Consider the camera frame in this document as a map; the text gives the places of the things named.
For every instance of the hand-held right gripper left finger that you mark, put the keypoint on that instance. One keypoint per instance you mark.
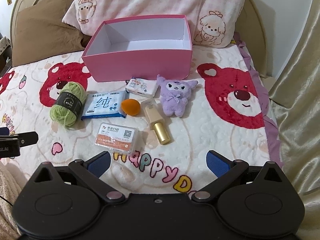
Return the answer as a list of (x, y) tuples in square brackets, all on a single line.
[(100, 162)]

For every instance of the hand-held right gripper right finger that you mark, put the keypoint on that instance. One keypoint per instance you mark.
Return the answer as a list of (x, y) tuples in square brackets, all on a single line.
[(217, 163)]

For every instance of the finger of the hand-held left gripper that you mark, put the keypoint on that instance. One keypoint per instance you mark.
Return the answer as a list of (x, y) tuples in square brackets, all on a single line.
[(28, 138), (6, 131)]

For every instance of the clear floss pick box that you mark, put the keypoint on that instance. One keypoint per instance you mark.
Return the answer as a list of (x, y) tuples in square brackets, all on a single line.
[(115, 138)]

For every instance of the green yarn ball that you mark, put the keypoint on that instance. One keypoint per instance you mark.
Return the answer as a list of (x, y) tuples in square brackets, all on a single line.
[(63, 118)]

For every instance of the blue wet wipes pack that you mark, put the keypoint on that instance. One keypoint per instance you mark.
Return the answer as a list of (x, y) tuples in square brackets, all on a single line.
[(102, 105)]

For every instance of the orange makeup sponge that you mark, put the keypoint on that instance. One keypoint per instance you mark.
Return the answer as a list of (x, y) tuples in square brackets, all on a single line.
[(130, 107)]

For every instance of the beige foundation bottle gold cap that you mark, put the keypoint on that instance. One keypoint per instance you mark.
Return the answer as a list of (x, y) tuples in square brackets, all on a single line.
[(153, 112)]

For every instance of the purple plush toy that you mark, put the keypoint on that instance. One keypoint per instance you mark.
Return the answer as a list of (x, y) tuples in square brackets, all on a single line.
[(172, 102)]

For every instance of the white pocket tissue pack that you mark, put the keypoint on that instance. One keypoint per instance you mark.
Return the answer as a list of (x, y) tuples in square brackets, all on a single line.
[(140, 87)]

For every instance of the pink cardboard box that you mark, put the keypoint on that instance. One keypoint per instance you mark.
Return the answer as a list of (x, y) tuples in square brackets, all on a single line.
[(140, 62)]

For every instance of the beige fleece cloth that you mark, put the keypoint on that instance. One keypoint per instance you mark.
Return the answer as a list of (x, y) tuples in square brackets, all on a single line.
[(7, 180)]

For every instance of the white lattice basket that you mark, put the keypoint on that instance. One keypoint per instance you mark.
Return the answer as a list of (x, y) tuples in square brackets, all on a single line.
[(4, 45)]

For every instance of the gold curtain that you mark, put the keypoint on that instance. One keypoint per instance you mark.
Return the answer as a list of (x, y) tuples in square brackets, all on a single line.
[(300, 105)]

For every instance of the brown pillow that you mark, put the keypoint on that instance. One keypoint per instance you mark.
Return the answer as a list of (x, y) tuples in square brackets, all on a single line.
[(37, 35)]

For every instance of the cream bed headboard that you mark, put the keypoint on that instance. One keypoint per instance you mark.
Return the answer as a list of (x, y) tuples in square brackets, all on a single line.
[(255, 30)]

